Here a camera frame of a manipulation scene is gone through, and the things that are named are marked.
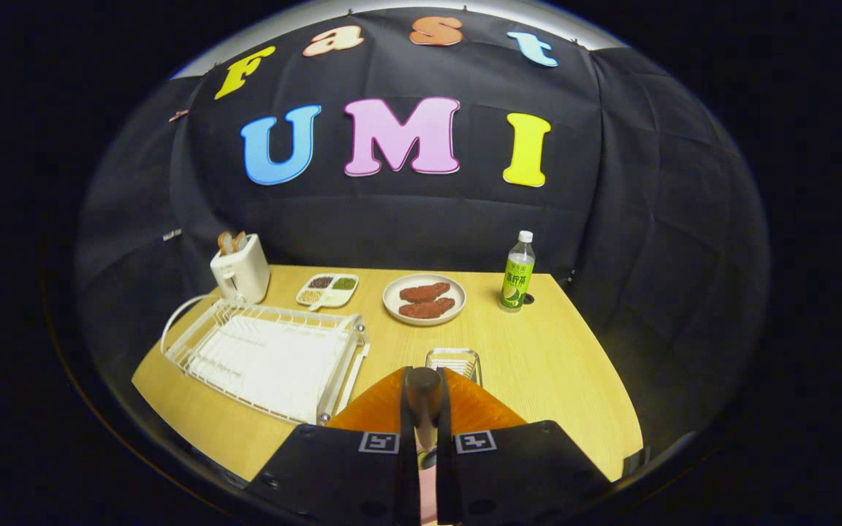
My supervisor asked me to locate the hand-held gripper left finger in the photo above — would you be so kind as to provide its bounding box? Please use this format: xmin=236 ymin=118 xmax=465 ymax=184
xmin=246 ymin=367 xmax=422 ymax=526

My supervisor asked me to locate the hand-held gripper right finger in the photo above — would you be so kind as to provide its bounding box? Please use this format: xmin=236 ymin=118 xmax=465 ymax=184
xmin=436 ymin=367 xmax=612 ymax=526

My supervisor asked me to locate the wooden handle spoon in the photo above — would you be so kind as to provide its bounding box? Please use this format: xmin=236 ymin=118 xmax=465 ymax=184
xmin=404 ymin=367 xmax=444 ymax=470

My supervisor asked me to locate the white wire dish rack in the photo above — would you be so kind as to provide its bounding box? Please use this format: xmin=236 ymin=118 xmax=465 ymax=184
xmin=161 ymin=294 xmax=371 ymax=426

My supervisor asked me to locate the small metal wire basket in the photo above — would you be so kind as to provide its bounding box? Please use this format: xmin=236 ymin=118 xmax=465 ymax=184
xmin=425 ymin=348 xmax=482 ymax=386

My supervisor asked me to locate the white round plate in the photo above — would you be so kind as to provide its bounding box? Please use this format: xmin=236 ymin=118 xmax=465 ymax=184
xmin=382 ymin=273 xmax=467 ymax=327

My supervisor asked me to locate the white divided tray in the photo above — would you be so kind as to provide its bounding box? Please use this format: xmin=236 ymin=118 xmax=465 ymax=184
xmin=296 ymin=273 xmax=360 ymax=312

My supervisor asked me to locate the red meat steak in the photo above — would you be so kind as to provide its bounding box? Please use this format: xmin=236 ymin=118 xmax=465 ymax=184
xmin=399 ymin=282 xmax=451 ymax=304
xmin=399 ymin=297 xmax=456 ymax=320

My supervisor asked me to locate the green label drink bottle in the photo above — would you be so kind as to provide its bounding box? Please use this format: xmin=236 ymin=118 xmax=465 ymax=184
xmin=499 ymin=230 xmax=536 ymax=313

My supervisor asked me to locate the white toaster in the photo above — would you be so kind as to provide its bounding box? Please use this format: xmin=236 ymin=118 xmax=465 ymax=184
xmin=210 ymin=234 xmax=271 ymax=305

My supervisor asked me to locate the black backdrop cloth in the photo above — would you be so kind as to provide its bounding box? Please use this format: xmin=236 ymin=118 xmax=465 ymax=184
xmin=74 ymin=7 xmax=769 ymax=454

